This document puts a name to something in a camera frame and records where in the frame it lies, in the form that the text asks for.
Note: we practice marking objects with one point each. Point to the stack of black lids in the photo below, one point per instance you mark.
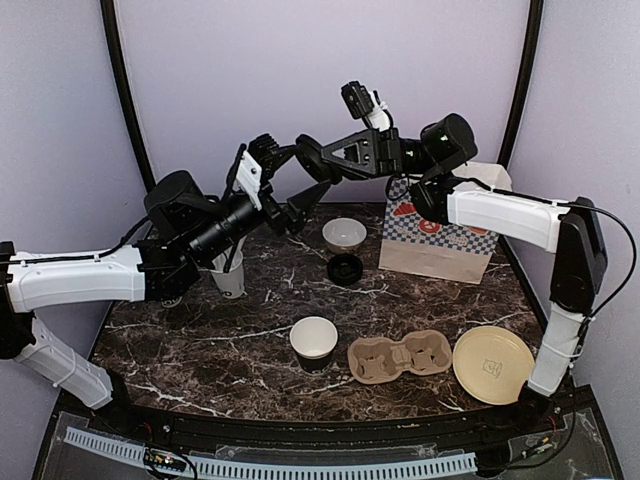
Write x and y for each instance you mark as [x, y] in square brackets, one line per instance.
[345, 269]

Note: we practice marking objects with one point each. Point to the stack of paper cups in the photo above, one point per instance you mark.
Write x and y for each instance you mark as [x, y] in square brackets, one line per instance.
[171, 301]

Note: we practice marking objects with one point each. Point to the blue checkered paper bag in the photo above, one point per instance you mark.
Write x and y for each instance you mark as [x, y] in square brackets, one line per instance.
[413, 245]

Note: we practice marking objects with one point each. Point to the white cup holding straws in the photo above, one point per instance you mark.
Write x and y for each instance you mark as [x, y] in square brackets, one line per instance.
[231, 284]

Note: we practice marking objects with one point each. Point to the black table edge rail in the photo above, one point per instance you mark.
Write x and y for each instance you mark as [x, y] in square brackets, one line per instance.
[473, 428]

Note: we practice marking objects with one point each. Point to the white ceramic bowl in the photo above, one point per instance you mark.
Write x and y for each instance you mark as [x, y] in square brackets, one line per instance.
[344, 235]

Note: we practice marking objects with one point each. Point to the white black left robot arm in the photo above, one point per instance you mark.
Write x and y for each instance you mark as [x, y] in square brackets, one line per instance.
[158, 259]

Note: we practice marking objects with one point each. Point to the white slotted cable duct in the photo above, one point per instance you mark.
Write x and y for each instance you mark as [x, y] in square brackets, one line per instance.
[247, 463]

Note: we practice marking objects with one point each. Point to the black coffee cup lid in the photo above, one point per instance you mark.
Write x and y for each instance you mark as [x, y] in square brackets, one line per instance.
[308, 155]

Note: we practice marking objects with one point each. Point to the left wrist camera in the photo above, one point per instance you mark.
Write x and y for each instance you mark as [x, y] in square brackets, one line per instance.
[253, 169]

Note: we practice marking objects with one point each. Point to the black and white paper cup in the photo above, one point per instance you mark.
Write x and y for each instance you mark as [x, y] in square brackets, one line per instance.
[313, 340]

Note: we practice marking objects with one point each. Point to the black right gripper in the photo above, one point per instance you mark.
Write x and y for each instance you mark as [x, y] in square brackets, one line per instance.
[379, 154]

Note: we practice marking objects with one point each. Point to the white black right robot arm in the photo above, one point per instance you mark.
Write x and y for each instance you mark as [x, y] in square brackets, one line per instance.
[569, 230]

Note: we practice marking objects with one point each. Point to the brown cardboard cup carrier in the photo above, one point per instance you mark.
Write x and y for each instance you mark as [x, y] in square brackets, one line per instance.
[381, 360]

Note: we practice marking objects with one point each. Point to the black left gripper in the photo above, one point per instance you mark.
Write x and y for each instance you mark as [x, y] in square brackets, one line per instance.
[300, 208]

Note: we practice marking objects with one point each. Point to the cream round plate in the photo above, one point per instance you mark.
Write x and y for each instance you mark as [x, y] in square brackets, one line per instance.
[492, 364]

